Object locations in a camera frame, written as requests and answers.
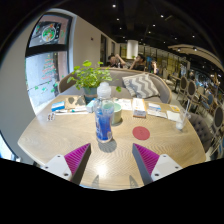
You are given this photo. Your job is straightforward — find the clear plastic cup with straw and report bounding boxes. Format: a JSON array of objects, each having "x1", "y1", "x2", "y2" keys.
[{"x1": 175, "y1": 98, "x2": 192, "y2": 131}]

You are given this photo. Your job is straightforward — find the small teal white carton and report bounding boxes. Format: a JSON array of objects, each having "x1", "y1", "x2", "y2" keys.
[{"x1": 85, "y1": 98, "x2": 98, "y2": 114}]

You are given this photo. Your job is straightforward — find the white paper napkin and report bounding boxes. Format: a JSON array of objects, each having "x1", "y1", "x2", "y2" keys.
[{"x1": 166, "y1": 110, "x2": 183, "y2": 122}]

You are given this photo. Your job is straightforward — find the colourful printed leaflet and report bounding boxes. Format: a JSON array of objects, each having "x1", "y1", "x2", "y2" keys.
[{"x1": 114, "y1": 97, "x2": 134, "y2": 111}]

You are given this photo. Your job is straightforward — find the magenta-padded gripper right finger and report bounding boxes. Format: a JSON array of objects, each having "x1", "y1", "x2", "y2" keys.
[{"x1": 131, "y1": 143, "x2": 183, "y2": 186}]

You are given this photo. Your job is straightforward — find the brown paper sheet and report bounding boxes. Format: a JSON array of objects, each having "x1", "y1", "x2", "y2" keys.
[{"x1": 64, "y1": 95, "x2": 87, "y2": 110}]

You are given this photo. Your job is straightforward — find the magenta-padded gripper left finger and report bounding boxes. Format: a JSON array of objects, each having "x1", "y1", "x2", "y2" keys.
[{"x1": 42, "y1": 143, "x2": 92, "y2": 186}]

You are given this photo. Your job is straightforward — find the group of ceiling lights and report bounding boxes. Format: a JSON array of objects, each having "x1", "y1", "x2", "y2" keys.
[{"x1": 111, "y1": 3, "x2": 198, "y2": 51}]

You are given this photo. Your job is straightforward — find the grey curved sofa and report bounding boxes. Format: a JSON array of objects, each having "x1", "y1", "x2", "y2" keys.
[{"x1": 58, "y1": 67, "x2": 173, "y2": 104}]

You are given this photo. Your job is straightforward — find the person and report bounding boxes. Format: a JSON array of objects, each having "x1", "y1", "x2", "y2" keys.
[
  {"x1": 129, "y1": 53, "x2": 147, "y2": 72},
  {"x1": 149, "y1": 59, "x2": 160, "y2": 75},
  {"x1": 107, "y1": 53, "x2": 127, "y2": 69}
]

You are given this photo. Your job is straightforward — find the clear bottle with blue label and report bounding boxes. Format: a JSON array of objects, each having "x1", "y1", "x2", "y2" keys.
[{"x1": 93, "y1": 81, "x2": 115, "y2": 144}]

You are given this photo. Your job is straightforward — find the pale green cup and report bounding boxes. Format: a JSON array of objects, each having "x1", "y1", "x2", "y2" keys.
[{"x1": 111, "y1": 102, "x2": 123, "y2": 125}]

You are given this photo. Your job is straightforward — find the white leaflet with blue print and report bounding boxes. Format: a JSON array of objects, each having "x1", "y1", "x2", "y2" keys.
[{"x1": 146, "y1": 102, "x2": 168, "y2": 119}]

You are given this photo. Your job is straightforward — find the window with painted decals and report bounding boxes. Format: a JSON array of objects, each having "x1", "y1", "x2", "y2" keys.
[{"x1": 24, "y1": 13, "x2": 73, "y2": 114}]

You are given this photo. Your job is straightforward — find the green potted plant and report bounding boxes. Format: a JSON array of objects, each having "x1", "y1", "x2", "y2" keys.
[{"x1": 66, "y1": 59, "x2": 123, "y2": 105}]

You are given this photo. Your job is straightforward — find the small blue white box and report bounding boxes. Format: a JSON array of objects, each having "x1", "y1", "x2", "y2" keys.
[{"x1": 50, "y1": 101, "x2": 66, "y2": 113}]

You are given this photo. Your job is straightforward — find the white tube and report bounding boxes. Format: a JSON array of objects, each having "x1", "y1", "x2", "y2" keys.
[{"x1": 54, "y1": 106, "x2": 89, "y2": 116}]

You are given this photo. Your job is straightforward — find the grey white chevron pillow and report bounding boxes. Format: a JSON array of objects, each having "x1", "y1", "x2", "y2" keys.
[{"x1": 121, "y1": 73, "x2": 161, "y2": 99}]

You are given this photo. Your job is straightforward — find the flat round red coaster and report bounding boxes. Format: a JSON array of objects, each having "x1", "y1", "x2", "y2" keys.
[{"x1": 132, "y1": 125, "x2": 151, "y2": 141}]

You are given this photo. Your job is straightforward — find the group of dining chairs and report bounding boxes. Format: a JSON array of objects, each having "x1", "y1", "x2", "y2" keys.
[{"x1": 161, "y1": 66, "x2": 224, "y2": 158}]

